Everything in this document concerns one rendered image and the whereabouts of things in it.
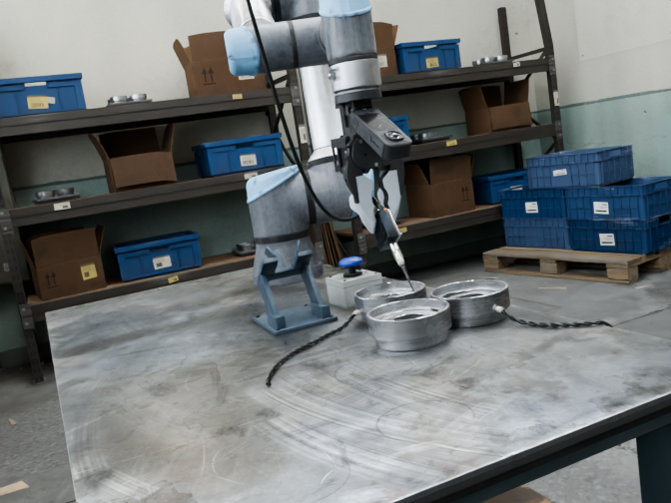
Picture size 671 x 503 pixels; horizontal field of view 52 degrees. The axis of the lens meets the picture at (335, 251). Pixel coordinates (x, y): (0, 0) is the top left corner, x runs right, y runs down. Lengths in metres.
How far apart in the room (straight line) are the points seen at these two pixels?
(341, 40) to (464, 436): 0.63
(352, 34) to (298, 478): 0.66
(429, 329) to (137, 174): 3.59
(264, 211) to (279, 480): 0.89
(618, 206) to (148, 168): 2.90
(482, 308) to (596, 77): 5.04
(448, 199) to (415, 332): 4.35
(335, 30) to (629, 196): 3.64
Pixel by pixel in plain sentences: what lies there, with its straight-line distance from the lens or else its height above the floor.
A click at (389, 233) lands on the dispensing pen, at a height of 0.92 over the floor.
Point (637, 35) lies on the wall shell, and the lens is 5.60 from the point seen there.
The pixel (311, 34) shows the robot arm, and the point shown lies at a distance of 1.12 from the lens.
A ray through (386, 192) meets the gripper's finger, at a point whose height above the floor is 0.98.
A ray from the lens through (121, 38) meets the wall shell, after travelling 4.97.
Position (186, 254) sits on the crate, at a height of 0.55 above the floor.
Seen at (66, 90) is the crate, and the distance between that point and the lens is 4.37.
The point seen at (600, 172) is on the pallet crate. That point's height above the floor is 0.66.
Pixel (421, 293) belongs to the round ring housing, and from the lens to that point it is 0.98.
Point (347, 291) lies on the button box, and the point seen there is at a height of 0.83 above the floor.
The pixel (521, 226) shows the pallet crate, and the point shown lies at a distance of 5.15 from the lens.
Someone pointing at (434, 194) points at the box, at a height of 0.63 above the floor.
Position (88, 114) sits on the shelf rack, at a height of 1.47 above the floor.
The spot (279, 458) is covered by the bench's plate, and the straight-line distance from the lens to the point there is 0.61.
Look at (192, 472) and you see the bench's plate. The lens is 0.63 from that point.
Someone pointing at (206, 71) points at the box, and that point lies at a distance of 4.50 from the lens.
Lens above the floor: 1.05
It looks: 8 degrees down
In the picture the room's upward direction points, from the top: 9 degrees counter-clockwise
